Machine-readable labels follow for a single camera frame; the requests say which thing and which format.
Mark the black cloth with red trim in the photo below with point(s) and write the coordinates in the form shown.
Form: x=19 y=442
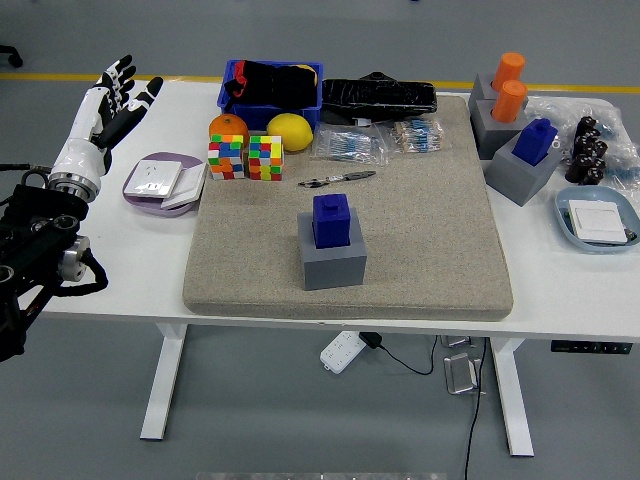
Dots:
x=280 y=85

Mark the purple tray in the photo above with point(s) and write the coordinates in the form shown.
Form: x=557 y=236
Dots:
x=145 y=206

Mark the grey-brown mat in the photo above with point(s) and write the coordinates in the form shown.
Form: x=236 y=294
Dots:
x=425 y=225

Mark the orange fruit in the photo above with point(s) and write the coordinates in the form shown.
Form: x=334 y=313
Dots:
x=227 y=124

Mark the clear plastic bag of parts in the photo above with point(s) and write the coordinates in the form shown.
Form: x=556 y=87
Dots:
x=560 y=107

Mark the black cylinder capacitor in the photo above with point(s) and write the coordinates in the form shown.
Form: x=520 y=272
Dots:
x=599 y=150
x=577 y=169
x=583 y=145
x=586 y=126
x=594 y=174

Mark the yellow item in bin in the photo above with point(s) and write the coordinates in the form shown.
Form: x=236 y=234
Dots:
x=314 y=76

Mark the clear bag of blue resistors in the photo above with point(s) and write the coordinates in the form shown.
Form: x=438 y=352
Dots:
x=345 y=145

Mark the clear bag of blue parts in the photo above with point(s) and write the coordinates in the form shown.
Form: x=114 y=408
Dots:
x=625 y=167

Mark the blue square seal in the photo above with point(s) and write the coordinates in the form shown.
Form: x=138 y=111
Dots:
x=332 y=220
x=532 y=145

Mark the light blue tray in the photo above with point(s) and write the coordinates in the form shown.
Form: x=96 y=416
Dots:
x=595 y=192

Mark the white switch plate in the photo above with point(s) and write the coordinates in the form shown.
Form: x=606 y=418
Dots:
x=187 y=187

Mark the yellow lemon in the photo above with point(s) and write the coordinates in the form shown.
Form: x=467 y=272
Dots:
x=290 y=131

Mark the multicoloured puzzle cube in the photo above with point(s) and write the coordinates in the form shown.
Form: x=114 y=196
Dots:
x=266 y=159
x=227 y=157

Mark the black table control panel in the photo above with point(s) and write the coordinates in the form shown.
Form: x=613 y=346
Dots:
x=590 y=347

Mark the metal floor bracket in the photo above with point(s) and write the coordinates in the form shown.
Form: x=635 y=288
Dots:
x=456 y=341
x=462 y=375

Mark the white socket plate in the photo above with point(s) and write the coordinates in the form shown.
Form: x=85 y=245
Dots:
x=150 y=177

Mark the grey cube seal holder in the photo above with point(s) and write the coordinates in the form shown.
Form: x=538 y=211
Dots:
x=492 y=137
x=515 y=177
x=332 y=267
x=480 y=90

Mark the clear bag of brown resistors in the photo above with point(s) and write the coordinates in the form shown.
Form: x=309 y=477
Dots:
x=417 y=135

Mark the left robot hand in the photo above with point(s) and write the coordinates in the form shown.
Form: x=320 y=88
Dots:
x=82 y=150

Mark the black crinkled bag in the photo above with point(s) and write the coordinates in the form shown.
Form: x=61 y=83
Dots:
x=380 y=97

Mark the white wall switch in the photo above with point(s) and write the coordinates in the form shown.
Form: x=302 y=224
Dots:
x=597 y=222

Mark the black chair base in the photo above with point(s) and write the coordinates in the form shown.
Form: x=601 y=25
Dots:
x=12 y=55

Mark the white table leg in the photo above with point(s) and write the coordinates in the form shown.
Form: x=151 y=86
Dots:
x=162 y=380
x=512 y=400

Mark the blue plastic bin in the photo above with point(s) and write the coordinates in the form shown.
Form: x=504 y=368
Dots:
x=250 y=116

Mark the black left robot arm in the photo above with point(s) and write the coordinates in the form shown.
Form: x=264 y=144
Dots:
x=35 y=235

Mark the black pen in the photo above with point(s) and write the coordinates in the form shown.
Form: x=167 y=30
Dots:
x=350 y=176

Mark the white power strip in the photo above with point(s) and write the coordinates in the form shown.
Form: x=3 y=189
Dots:
x=340 y=352

